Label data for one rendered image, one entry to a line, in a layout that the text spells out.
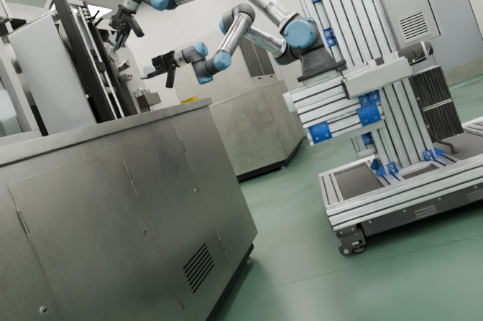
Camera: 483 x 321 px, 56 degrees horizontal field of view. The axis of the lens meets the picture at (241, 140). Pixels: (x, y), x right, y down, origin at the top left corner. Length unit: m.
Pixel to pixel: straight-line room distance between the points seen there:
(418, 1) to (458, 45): 4.38
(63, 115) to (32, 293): 1.07
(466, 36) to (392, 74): 4.73
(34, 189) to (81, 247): 0.20
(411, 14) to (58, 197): 1.69
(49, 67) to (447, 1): 5.44
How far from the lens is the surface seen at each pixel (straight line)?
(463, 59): 6.65
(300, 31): 1.92
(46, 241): 1.21
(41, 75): 2.12
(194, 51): 2.17
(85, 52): 1.90
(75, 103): 2.04
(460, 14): 6.66
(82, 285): 1.27
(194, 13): 6.99
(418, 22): 2.27
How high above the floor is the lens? 0.79
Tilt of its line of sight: 4 degrees down
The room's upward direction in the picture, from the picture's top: 21 degrees counter-clockwise
